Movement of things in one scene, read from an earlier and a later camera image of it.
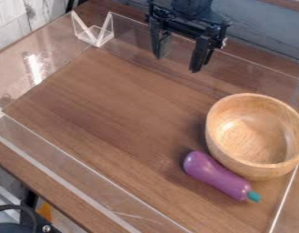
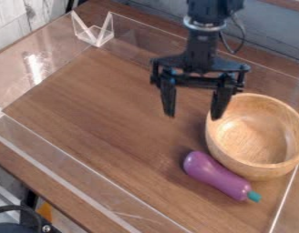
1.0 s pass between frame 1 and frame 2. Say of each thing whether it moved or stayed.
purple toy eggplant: stayed
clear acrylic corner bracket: stayed
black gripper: moved
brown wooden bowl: stayed
